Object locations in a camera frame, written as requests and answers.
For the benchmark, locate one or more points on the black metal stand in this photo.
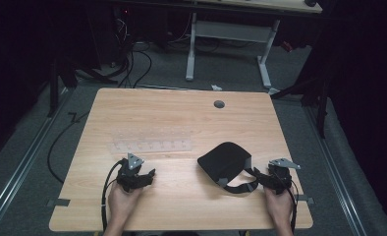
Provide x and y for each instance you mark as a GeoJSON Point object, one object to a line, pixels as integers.
{"type": "Point", "coordinates": [316, 88]}
{"type": "Point", "coordinates": [53, 88]}

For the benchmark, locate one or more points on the white frame desk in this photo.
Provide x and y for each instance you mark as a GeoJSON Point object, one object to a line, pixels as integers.
{"type": "Point", "coordinates": [229, 31]}

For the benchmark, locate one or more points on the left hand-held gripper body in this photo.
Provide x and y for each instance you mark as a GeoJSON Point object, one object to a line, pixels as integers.
{"type": "Point", "coordinates": [131, 173]}

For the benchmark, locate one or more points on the clear plastic compartment box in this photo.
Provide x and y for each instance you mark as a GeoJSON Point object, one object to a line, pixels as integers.
{"type": "Point", "coordinates": [150, 143]}

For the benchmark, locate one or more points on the person's left hand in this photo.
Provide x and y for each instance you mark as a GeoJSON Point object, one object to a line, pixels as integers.
{"type": "Point", "coordinates": [122, 203]}

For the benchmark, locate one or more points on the grey tape strip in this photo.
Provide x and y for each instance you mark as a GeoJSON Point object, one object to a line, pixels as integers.
{"type": "Point", "coordinates": [304, 198]}
{"type": "Point", "coordinates": [59, 202]}

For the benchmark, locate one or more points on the white paper scrap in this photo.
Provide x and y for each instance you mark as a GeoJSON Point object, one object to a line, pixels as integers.
{"type": "Point", "coordinates": [216, 87]}

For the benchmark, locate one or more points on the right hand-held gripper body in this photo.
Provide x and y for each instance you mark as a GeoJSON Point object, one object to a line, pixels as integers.
{"type": "Point", "coordinates": [281, 175]}

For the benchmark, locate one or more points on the black computer mouse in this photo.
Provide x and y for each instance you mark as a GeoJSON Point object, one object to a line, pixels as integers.
{"type": "Point", "coordinates": [310, 2]}

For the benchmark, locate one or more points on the metal floor rail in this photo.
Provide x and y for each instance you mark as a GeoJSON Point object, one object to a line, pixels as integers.
{"type": "Point", "coordinates": [21, 164]}
{"type": "Point", "coordinates": [337, 170]}

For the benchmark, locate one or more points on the person's right hand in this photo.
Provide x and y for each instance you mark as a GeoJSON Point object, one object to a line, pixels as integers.
{"type": "Point", "coordinates": [280, 206]}

